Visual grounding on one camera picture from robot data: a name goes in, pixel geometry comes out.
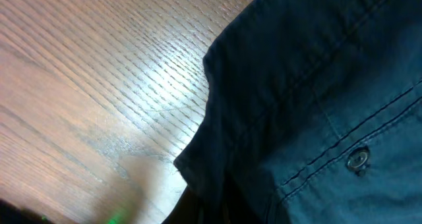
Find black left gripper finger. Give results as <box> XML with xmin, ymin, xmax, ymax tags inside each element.
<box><xmin>162</xmin><ymin>186</ymin><xmax>204</xmax><ymax>224</ymax></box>

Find navy blue shorts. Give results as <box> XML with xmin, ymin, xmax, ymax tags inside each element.
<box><xmin>174</xmin><ymin>0</ymin><xmax>421</xmax><ymax>223</ymax></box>

